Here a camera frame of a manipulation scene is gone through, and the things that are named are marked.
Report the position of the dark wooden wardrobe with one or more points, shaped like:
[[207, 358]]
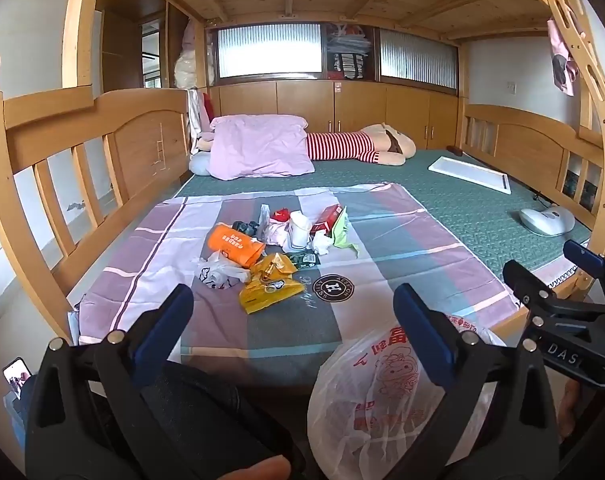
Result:
[[127, 35]]

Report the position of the light blue pillow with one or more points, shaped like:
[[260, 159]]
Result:
[[200, 164]]

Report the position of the pink hanging cloth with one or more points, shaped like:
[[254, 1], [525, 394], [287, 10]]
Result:
[[562, 60]]

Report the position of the green wrapper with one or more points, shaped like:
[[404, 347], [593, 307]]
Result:
[[343, 232]]

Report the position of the striped plush toy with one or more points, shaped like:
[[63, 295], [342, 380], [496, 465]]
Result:
[[342, 145]]

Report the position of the green mattress mat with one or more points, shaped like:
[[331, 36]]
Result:
[[457, 200]]

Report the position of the dark green packet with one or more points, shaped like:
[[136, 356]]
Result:
[[307, 258]]

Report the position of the person's dark trousers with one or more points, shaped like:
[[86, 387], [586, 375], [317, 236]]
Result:
[[197, 410]]

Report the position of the crumpled white plastic bag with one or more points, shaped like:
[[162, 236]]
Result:
[[217, 272]]

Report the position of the person's left hand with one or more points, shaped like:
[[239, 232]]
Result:
[[255, 467]]

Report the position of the clear plastic wrapper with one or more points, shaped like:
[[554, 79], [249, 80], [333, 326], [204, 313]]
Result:
[[266, 220]]

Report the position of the red wrapper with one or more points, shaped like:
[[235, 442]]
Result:
[[281, 215]]

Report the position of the smartphone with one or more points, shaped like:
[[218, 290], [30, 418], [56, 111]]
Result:
[[16, 372]]

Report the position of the white cup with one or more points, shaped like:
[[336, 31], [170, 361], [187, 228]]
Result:
[[298, 232]]

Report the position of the person's right hand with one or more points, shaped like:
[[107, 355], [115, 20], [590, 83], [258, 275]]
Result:
[[569, 405]]

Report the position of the red box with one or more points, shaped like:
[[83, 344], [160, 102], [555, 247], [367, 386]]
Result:
[[326, 220]]

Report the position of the white massager device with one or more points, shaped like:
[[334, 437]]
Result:
[[547, 220]]

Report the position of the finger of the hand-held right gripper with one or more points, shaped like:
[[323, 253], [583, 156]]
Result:
[[532, 280], [582, 254]]

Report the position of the small black object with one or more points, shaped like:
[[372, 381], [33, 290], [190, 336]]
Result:
[[245, 228]]

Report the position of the wooden bunk bed frame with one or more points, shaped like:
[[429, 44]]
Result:
[[132, 130]]

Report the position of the crumpled white tissue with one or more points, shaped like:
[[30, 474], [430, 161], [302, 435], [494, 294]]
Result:
[[322, 242]]

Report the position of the yellow snack packet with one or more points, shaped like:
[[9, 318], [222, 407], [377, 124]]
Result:
[[272, 265]]

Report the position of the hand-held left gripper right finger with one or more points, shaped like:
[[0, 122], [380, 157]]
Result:
[[422, 335]]

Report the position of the white red-printed plastic bag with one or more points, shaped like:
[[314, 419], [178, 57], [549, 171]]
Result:
[[372, 410]]

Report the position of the white hanging cloth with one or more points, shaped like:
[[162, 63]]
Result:
[[195, 110]]

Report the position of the white plastic wrapped bundle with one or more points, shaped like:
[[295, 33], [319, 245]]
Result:
[[192, 67]]

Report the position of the orange snack packet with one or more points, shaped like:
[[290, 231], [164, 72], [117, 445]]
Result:
[[230, 245]]

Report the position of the pink pillow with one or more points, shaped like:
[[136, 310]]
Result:
[[260, 145]]

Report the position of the checked pink grey bed sheet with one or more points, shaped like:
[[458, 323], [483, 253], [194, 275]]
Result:
[[382, 260]]

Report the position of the white board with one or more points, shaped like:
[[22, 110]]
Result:
[[470, 172]]

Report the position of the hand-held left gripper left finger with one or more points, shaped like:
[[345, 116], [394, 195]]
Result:
[[168, 325]]

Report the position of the pile of folded clothes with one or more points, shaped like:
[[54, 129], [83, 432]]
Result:
[[350, 52]]

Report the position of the light blue cloth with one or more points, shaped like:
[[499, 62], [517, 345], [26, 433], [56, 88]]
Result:
[[13, 415]]

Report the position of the wooden wall cabinets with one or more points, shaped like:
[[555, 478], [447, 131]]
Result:
[[362, 110]]

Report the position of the yellow packet with round label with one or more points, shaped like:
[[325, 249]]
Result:
[[270, 295]]

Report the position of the small tan plush toy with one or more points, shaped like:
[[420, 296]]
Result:
[[205, 142]]

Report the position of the red hanging cloth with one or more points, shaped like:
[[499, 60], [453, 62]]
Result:
[[209, 109]]

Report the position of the ribbed glass window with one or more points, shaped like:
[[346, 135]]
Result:
[[267, 52], [417, 57]]

